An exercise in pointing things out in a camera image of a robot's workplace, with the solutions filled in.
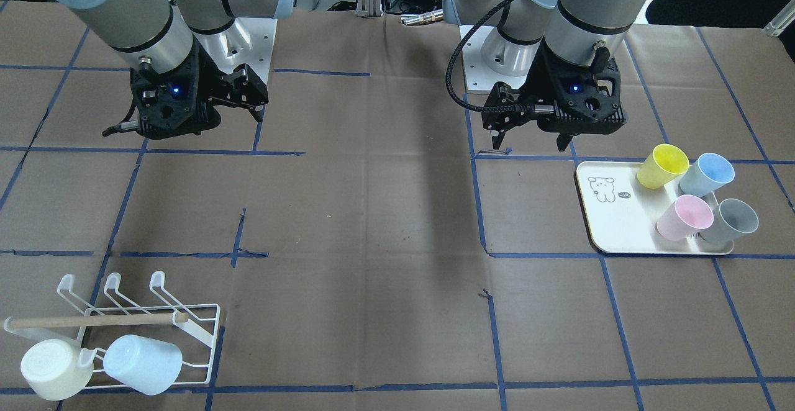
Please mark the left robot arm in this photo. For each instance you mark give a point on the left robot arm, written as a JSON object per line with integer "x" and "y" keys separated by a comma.
{"x": 573, "y": 29}

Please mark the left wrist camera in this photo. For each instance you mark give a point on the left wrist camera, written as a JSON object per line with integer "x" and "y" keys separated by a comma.
{"x": 584, "y": 102}

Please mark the pink cup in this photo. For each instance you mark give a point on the pink cup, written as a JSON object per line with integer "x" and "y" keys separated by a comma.
{"x": 687, "y": 216}

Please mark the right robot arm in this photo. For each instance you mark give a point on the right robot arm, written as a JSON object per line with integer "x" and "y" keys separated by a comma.
{"x": 164, "y": 29}

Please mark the yellow cup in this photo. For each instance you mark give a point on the yellow cup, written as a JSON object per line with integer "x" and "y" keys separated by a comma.
{"x": 664, "y": 164}

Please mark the grey cup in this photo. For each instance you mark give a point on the grey cup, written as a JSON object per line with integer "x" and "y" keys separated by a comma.
{"x": 733, "y": 219}

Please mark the white wire cup rack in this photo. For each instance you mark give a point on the white wire cup rack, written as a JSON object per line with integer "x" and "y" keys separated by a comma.
{"x": 199, "y": 321}

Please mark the pale green cup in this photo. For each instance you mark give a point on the pale green cup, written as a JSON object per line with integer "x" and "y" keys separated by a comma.
{"x": 56, "y": 370}

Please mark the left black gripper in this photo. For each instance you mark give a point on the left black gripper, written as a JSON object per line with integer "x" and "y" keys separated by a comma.
{"x": 535, "y": 89}

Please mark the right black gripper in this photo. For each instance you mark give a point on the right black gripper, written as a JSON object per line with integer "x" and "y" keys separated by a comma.
{"x": 207, "y": 79}

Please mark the cream plastic tray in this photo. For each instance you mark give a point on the cream plastic tray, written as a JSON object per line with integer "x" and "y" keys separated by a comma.
{"x": 621, "y": 214}

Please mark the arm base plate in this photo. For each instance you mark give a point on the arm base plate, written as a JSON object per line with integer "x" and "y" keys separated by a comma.
{"x": 489, "y": 58}
{"x": 247, "y": 41}

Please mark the light blue cup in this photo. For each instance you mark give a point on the light blue cup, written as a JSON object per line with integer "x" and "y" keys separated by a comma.
{"x": 148, "y": 365}
{"x": 709, "y": 172}

